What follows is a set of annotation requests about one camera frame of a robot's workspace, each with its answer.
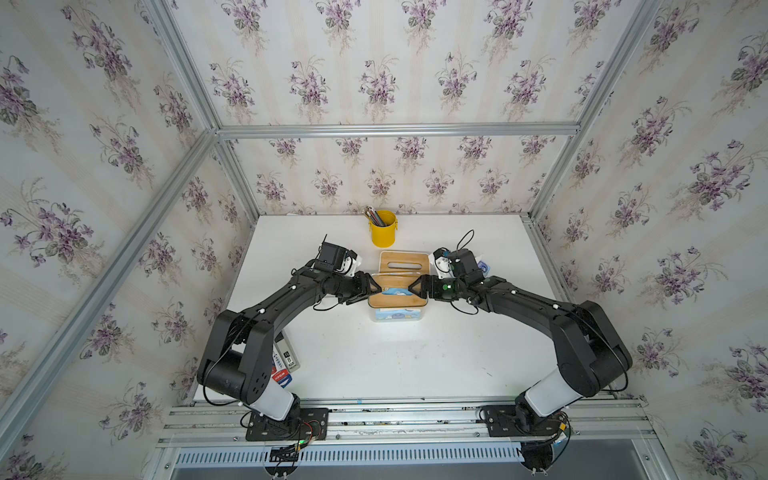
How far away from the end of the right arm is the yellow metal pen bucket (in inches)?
11.0

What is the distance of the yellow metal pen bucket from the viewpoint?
1.06 m

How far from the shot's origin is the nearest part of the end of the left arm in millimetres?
765

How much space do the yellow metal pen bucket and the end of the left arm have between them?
292 millimetres

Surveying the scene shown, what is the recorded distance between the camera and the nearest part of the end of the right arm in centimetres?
72
